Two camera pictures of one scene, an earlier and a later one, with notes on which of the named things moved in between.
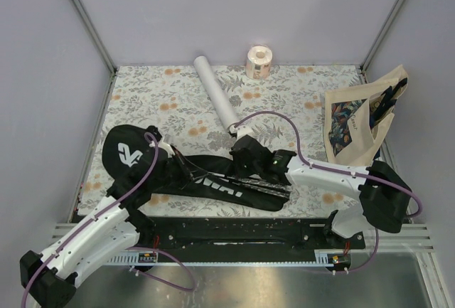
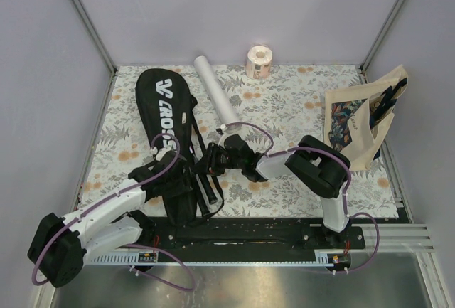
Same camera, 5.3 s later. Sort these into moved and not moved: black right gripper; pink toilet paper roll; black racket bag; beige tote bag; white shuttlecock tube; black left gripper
Moved: black racket bag; black right gripper
Not moved: pink toilet paper roll; beige tote bag; black left gripper; white shuttlecock tube
